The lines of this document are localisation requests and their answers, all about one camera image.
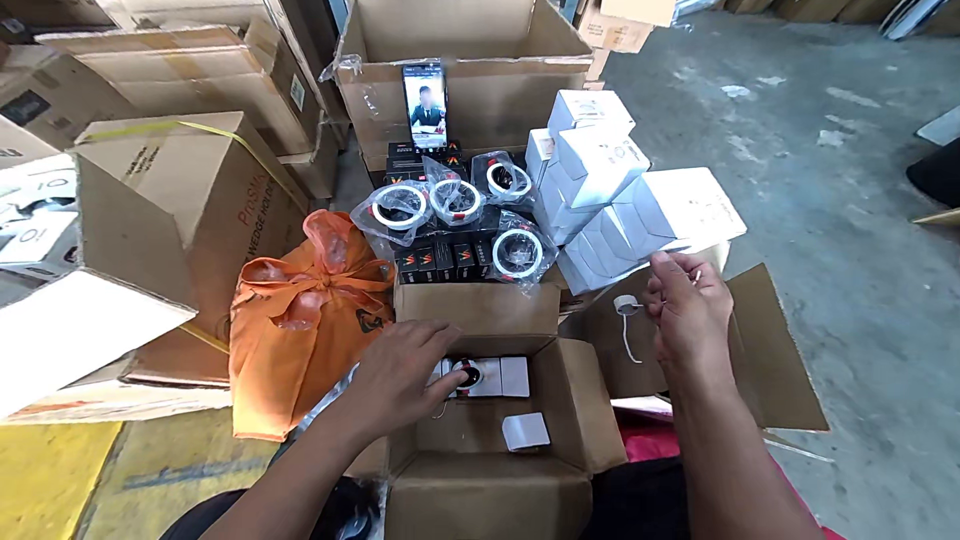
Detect person's left hand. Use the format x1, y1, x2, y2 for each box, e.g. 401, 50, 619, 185
335, 320, 470, 442

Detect person's right hand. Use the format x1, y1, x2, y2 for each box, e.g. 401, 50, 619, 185
645, 251, 735, 375

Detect white round piece with cord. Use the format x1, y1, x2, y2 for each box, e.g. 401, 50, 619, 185
613, 270, 703, 366

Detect person's left forearm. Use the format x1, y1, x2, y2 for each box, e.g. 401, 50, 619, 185
199, 390, 382, 540

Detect person's right forearm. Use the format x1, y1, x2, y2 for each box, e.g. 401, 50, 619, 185
663, 356, 826, 540

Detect small white box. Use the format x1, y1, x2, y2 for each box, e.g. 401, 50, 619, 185
472, 357, 503, 398
501, 411, 552, 454
500, 356, 531, 399
429, 357, 456, 399

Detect pile of black boxes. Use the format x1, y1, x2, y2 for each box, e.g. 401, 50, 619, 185
384, 139, 545, 285

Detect pile of large white boxes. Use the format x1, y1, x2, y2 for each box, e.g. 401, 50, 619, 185
524, 89, 748, 297

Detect open brown cardboard box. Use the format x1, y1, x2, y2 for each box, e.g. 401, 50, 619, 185
345, 282, 628, 540
561, 262, 831, 433

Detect orange cloth bag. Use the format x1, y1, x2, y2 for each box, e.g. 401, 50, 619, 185
229, 209, 396, 442

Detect red plastic item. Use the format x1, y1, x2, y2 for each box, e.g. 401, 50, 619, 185
613, 405, 849, 540

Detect thin white strip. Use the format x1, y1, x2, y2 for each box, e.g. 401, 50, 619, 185
762, 432, 834, 464

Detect smartphone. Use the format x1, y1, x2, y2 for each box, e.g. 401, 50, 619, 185
402, 62, 450, 152

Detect person's legs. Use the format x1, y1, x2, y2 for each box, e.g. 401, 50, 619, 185
159, 455, 690, 540

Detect large open brown carton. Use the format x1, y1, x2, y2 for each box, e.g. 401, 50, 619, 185
334, 0, 594, 175

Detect stack of brown cartons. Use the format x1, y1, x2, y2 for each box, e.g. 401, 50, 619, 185
576, 0, 678, 92

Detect black rounded object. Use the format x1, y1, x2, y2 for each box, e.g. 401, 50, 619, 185
906, 137, 960, 210

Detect brown carton with red print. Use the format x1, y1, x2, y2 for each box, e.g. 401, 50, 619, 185
72, 111, 312, 390

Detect white flat box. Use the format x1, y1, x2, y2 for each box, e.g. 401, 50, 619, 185
915, 104, 960, 147

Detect open carton with white flap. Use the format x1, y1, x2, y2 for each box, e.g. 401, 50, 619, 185
0, 152, 199, 425

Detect tall brown carton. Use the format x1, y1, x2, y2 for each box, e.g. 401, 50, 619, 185
96, 0, 352, 200

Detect brown taped carton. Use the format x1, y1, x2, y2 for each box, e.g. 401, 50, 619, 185
36, 18, 322, 157

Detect pile of white printed packets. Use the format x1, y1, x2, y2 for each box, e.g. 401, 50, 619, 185
0, 156, 81, 285

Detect brown carton with black label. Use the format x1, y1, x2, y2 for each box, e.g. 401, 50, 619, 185
0, 44, 141, 165

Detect plastic-wrapped white ring device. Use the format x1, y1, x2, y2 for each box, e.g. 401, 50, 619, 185
422, 156, 489, 228
471, 150, 535, 207
490, 210, 560, 296
350, 180, 435, 248

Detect yellow strap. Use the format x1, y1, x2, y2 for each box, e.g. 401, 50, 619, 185
77, 120, 309, 355

